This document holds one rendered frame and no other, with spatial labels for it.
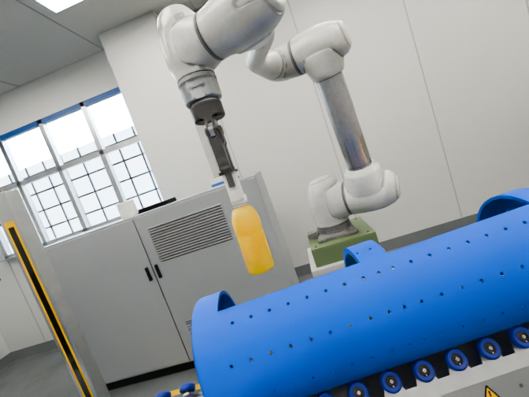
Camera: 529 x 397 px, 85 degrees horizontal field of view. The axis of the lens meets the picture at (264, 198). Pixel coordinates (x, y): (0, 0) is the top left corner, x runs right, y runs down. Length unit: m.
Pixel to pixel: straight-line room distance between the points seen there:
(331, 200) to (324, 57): 0.56
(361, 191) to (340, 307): 0.68
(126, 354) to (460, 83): 4.33
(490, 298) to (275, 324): 0.43
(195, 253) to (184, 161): 1.28
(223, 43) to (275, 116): 2.91
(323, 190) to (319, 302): 0.72
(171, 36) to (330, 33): 0.59
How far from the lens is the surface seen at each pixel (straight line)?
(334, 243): 1.30
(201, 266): 2.52
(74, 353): 1.35
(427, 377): 0.81
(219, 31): 0.66
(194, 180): 3.39
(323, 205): 1.31
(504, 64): 4.30
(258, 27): 0.64
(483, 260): 0.76
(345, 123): 1.18
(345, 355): 0.68
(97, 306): 3.08
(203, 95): 0.68
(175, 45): 0.71
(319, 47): 1.13
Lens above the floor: 1.50
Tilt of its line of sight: 6 degrees down
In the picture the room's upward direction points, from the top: 19 degrees counter-clockwise
